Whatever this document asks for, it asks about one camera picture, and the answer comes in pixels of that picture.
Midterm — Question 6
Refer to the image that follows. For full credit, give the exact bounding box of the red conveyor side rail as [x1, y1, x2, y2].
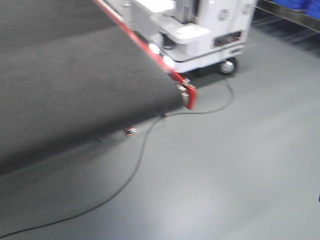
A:
[93, 0, 197, 110]

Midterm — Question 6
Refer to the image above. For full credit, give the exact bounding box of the grey floor cable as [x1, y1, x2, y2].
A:
[0, 78, 235, 240]

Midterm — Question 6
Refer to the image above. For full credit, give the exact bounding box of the steel right shelf frame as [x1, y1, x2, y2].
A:
[256, 0, 320, 33]

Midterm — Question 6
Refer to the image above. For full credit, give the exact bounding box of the white wheeled mobile robot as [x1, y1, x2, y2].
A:
[106, 0, 257, 75]

